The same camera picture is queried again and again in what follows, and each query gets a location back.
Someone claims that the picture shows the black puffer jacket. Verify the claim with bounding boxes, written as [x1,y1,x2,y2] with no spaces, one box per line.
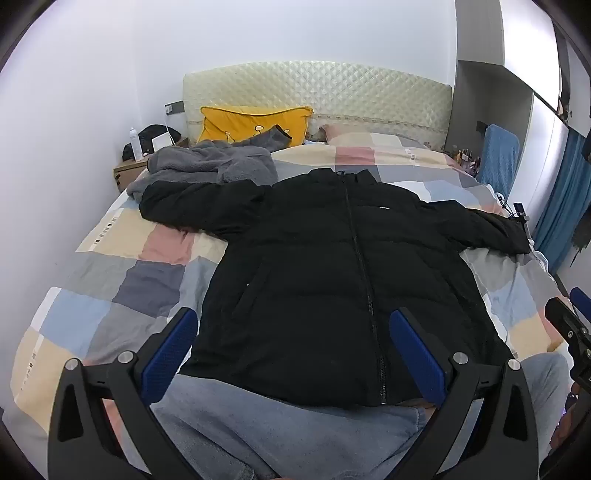
[139,169,530,407]

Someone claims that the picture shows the blue curtain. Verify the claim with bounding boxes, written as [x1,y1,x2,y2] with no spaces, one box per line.
[534,129,590,274]

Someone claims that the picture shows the person's blue jeans legs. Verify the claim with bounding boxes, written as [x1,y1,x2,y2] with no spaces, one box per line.
[124,352,571,480]

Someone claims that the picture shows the blue towel covered chair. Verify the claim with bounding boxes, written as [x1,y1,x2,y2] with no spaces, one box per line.
[477,124,521,198]

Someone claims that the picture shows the wooden nightstand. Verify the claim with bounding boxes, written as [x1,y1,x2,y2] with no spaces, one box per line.
[112,157,148,193]

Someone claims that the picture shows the cream quilted headboard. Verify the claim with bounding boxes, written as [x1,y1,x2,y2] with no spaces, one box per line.
[182,61,453,150]

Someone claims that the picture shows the clear plastic bottle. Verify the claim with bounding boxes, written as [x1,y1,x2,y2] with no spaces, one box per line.
[129,128,143,161]

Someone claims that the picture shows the black bag on nightstand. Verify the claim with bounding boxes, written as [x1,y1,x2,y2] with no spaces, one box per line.
[121,124,182,161]

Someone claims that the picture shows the pink patterned pillow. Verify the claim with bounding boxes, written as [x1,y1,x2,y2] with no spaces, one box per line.
[320,124,368,143]

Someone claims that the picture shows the grey fleece garment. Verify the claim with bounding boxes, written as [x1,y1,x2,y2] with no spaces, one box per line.
[126,125,291,201]

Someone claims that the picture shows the yellow pillow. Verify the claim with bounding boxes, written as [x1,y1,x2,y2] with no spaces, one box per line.
[198,106,314,147]

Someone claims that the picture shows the dark wall socket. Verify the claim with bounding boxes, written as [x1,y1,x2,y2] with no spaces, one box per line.
[164,101,184,115]

